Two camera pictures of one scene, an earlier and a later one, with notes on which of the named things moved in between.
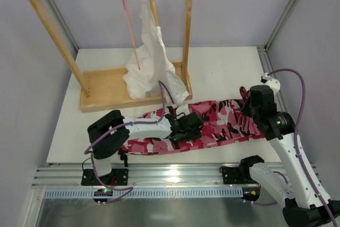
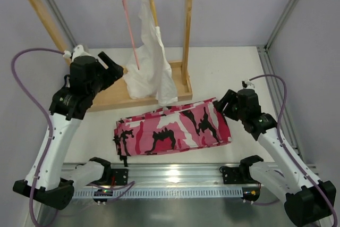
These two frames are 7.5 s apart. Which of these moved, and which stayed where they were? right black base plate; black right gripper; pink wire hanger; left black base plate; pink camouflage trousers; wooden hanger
Moved: black right gripper; pink camouflage trousers
Stayed: right black base plate; left black base plate; wooden hanger; pink wire hanger
